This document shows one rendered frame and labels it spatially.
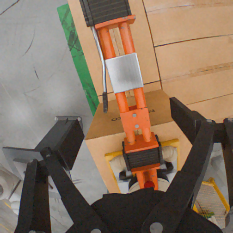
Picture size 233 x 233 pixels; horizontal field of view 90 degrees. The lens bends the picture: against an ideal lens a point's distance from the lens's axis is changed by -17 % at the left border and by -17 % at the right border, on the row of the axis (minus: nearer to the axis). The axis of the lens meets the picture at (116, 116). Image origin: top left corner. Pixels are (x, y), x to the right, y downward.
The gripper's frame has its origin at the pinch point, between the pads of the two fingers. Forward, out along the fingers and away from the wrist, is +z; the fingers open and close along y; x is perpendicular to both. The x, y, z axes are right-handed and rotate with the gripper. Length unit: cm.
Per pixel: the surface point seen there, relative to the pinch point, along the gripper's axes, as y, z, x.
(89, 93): -37, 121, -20
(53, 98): -78, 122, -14
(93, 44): -11, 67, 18
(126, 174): -6.5, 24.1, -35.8
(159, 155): 5.5, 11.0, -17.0
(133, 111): 1.5, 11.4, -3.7
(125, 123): -1.0, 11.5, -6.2
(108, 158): -11.6, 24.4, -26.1
